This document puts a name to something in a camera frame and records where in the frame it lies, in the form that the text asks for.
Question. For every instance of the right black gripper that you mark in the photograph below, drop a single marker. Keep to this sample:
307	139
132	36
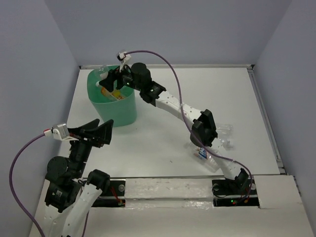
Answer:
113	74

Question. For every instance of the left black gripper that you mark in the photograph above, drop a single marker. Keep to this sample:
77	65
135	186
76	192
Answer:
103	132

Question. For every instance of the small yellow cap bottle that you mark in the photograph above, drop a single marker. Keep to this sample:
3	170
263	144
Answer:
101	72

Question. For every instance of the orange label tea bottle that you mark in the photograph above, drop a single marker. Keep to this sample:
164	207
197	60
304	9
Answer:
116	95

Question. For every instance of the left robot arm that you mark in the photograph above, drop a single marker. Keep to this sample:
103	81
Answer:
68	199

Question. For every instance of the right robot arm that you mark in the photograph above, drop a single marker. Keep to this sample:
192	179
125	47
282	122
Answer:
200	124

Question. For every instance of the green plastic bin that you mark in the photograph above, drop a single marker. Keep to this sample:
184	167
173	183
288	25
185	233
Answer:
123	112

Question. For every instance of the clear bottle blue-orange label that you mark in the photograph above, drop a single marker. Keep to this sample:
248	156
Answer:
206	159

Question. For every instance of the clear crushed bottle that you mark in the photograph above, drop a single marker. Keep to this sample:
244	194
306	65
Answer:
217	144

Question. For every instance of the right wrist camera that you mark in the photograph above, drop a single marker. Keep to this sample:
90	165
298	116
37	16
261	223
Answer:
124	58

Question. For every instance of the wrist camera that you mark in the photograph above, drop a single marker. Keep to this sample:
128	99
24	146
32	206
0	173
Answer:
59	132
124	58

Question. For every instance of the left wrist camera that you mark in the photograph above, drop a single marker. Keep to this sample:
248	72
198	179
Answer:
59	132

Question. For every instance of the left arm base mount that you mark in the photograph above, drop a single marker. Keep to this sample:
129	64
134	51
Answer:
114	197

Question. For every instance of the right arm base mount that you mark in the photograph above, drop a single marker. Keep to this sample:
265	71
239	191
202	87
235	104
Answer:
226	196

